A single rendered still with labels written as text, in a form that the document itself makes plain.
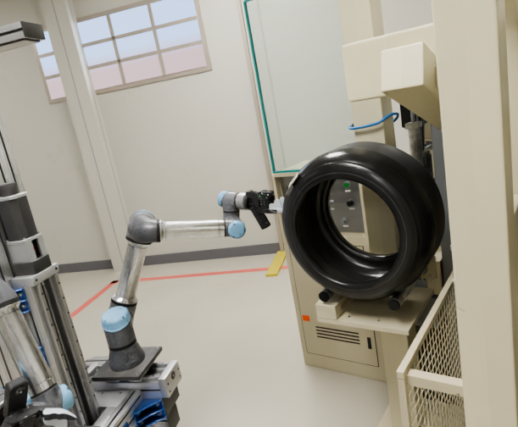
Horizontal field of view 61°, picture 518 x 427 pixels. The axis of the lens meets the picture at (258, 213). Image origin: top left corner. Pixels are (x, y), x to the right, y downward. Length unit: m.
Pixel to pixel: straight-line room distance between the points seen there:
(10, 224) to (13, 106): 4.60
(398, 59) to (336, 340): 2.01
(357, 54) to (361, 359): 1.97
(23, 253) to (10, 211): 0.15
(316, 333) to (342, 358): 0.21
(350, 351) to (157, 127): 3.42
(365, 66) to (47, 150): 5.15
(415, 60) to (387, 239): 1.07
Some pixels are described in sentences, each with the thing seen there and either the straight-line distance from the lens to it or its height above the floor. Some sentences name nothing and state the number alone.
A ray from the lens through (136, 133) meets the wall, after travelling 5.36.
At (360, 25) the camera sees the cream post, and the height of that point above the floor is 1.89.
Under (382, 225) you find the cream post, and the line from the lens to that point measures 1.99.
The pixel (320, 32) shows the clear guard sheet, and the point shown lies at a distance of 2.39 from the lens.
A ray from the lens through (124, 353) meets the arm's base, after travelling 2.01.
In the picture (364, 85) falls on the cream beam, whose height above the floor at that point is 1.67.
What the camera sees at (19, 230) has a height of 1.41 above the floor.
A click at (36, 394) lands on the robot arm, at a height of 1.00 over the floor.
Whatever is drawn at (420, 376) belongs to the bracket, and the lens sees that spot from 1.19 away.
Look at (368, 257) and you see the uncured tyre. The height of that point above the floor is 0.97.
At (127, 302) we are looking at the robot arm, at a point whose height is 0.94.
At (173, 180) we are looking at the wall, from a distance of 5.26.
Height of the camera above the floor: 1.68
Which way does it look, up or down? 14 degrees down
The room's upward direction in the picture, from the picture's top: 11 degrees counter-clockwise
